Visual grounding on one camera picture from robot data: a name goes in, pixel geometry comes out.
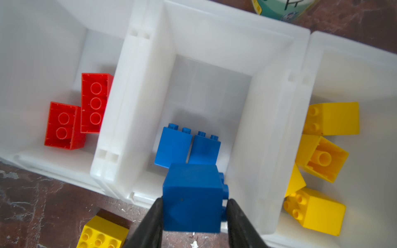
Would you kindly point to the blue lego brick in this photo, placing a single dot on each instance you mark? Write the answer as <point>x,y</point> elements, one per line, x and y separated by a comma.
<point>193,195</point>
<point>174,146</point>

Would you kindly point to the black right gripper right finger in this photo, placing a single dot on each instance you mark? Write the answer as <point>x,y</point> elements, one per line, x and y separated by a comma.
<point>241,233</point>

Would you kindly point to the yellow lego brick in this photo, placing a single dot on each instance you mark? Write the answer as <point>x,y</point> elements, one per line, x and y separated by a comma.
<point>101,233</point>
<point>316,211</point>

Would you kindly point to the right white bin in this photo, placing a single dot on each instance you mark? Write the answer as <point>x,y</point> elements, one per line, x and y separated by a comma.
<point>342,70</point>

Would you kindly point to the middle white bin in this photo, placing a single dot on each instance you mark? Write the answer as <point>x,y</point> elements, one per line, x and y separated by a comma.
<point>212,68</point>

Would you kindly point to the long red lego brick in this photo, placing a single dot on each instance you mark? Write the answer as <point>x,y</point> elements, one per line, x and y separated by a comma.
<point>95,91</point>

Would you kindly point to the white bin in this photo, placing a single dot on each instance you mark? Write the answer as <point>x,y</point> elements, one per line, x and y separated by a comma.
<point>45,47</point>
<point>212,68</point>
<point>342,70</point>

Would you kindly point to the left white bin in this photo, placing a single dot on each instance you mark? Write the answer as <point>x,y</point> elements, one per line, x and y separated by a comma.
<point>45,47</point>

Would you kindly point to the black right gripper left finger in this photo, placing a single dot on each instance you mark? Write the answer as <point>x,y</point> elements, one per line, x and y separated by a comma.
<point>149,233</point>

